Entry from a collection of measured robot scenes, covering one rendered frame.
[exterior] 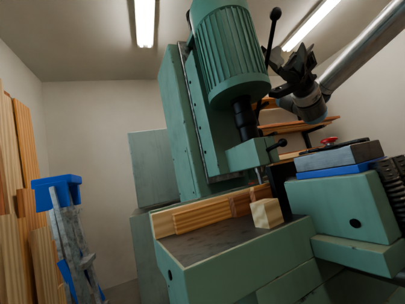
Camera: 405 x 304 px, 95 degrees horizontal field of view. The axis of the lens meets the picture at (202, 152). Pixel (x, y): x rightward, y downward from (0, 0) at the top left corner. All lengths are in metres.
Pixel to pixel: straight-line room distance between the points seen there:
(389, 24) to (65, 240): 1.39
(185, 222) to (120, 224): 2.37
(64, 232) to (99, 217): 1.73
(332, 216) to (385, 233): 0.06
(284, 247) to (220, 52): 0.45
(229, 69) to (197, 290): 0.45
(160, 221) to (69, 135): 2.65
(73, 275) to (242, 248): 0.89
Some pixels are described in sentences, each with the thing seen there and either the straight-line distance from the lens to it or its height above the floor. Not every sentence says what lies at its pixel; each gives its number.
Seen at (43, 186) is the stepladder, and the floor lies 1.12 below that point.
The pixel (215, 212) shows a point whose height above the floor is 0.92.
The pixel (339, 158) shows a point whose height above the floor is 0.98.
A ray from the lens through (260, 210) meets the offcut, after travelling 0.33.
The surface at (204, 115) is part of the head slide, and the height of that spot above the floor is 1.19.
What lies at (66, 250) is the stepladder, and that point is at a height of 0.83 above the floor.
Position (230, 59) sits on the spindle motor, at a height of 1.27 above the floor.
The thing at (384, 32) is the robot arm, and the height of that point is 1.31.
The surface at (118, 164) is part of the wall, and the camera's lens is 2.76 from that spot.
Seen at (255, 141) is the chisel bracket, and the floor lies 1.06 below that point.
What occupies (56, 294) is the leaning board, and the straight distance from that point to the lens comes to 1.94.
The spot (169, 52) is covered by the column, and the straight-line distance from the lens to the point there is 0.79.
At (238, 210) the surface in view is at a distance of 0.44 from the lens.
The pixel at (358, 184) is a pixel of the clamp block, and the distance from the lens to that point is 0.32.
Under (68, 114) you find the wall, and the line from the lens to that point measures 3.08.
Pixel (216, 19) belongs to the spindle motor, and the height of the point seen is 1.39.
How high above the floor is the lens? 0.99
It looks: 9 degrees up
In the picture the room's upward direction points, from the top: 12 degrees counter-clockwise
